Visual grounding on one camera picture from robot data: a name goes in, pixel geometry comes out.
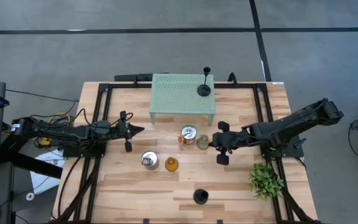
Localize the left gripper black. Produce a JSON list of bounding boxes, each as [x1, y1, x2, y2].
[[116, 110, 145, 153]]

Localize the clear ribbed glass candle holder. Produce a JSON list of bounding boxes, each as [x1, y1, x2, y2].
[[196, 134, 210, 151]]

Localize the amber ribbed glass candle holder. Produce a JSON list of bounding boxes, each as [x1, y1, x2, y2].
[[164, 156, 180, 172]]

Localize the silver ribbed candle tin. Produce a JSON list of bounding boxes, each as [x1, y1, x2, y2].
[[140, 151, 160, 171]]

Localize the yellow cable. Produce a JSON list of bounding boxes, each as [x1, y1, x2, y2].
[[48, 111, 71, 125]]

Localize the green artificial plant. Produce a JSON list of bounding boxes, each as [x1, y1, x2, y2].
[[248, 162, 285, 200]]

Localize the white paper sheet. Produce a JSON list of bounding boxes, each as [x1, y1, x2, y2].
[[29, 149, 67, 195]]

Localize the candle jar with orange label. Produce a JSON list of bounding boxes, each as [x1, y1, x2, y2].
[[180, 124, 198, 146]]

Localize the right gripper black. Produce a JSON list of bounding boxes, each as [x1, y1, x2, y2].
[[209, 121, 245, 166]]

